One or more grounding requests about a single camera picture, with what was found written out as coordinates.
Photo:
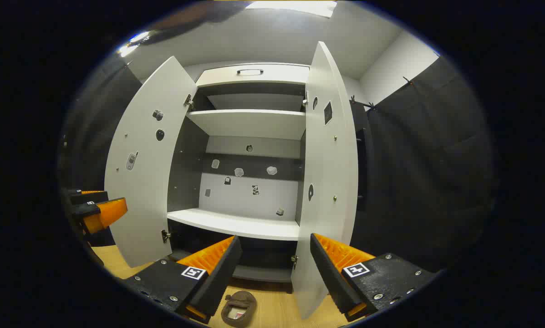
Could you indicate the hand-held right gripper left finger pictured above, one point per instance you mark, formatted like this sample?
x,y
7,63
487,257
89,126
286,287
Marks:
x,y
222,282

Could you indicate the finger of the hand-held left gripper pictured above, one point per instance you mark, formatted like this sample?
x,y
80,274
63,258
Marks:
x,y
88,198
106,214

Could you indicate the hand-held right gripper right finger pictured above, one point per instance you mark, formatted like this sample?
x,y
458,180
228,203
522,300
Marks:
x,y
329,278

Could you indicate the brown fuzzy shoe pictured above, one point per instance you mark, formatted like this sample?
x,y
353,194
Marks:
x,y
242,298

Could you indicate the white cabinet door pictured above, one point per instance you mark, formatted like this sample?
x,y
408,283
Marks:
x,y
327,159
145,205

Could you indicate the white shoe cabinet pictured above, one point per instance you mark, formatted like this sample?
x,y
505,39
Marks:
x,y
236,223

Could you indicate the white cabinet drawer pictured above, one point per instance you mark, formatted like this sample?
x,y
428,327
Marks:
x,y
277,74

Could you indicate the ceiling light strip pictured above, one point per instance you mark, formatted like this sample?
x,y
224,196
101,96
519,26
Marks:
x,y
131,45

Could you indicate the rectangular ceiling light panel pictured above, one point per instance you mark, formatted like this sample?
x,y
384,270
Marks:
x,y
295,7

